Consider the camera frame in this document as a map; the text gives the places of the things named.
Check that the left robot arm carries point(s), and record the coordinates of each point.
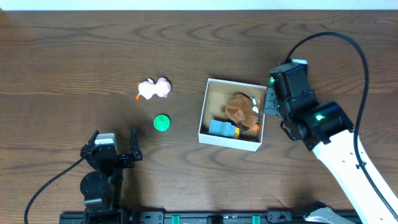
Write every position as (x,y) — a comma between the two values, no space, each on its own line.
(102,187)

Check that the white cardboard box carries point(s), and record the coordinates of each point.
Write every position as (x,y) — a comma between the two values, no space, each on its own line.
(217,94)

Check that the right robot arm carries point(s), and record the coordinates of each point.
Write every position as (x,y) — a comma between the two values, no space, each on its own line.
(326,131)

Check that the yellow grey toy truck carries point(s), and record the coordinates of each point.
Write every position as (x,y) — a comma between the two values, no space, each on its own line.
(224,129)

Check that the green round plastic toy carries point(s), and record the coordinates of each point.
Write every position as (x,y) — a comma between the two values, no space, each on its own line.
(162,123)

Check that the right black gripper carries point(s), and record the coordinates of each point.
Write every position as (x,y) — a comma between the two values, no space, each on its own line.
(270,107)

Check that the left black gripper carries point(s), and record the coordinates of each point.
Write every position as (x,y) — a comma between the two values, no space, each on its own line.
(121,159)

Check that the brown plush toy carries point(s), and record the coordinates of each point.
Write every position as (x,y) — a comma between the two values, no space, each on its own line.
(239,110)

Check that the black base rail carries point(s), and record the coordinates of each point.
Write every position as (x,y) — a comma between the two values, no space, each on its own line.
(314,213)

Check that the pink white duck toy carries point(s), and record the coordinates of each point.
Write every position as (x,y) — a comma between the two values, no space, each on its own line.
(149,88)

